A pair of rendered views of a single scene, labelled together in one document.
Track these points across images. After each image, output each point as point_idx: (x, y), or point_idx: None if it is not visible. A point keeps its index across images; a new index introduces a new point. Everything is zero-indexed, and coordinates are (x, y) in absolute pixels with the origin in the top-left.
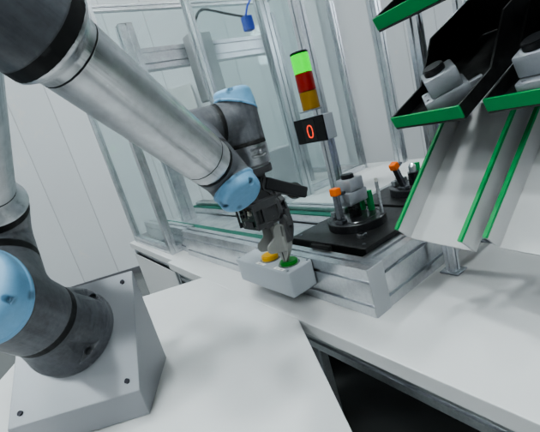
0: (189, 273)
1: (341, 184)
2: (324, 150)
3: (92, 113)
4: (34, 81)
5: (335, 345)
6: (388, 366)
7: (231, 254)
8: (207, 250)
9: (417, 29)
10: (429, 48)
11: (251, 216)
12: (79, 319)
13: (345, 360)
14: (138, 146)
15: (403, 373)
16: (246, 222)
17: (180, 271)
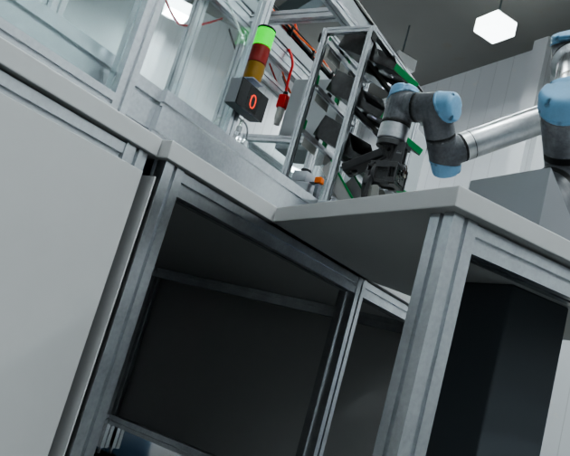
0: (243, 191)
1: (309, 176)
2: (231, 123)
3: (538, 134)
4: None
5: (387, 289)
6: (405, 296)
7: (273, 191)
8: (223, 165)
9: (352, 119)
10: (349, 133)
11: (403, 178)
12: None
13: (380, 303)
14: (513, 140)
15: (408, 299)
16: (401, 180)
17: (215, 177)
